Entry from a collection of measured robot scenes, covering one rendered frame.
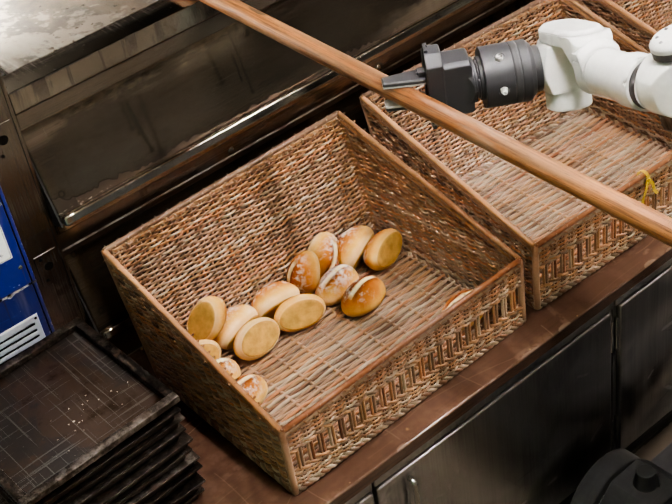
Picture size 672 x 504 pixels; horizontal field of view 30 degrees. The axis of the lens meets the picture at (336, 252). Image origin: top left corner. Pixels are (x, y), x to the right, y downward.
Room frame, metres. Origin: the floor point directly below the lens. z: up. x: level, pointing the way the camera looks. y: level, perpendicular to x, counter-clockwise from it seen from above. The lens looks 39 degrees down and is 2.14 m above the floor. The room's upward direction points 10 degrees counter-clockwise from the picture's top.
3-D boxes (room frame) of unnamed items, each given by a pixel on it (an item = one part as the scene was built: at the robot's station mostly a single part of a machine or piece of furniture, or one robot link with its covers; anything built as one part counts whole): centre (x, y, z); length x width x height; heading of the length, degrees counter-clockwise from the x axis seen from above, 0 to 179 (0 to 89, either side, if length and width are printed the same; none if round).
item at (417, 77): (1.52, -0.14, 1.22); 0.06 x 0.03 x 0.02; 90
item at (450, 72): (1.51, -0.23, 1.19); 0.12 x 0.10 x 0.13; 90
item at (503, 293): (1.70, 0.04, 0.72); 0.56 x 0.49 x 0.28; 125
